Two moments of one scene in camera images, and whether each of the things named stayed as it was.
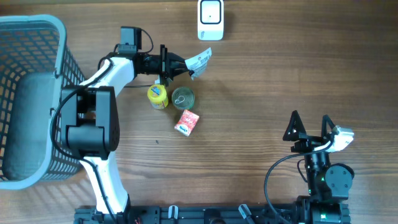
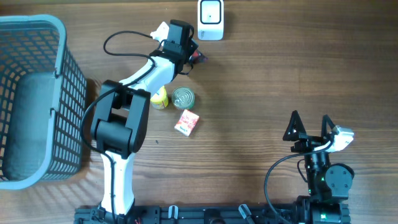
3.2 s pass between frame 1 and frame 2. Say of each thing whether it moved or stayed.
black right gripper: stayed
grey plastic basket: stayed
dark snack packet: moved
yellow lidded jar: stayed
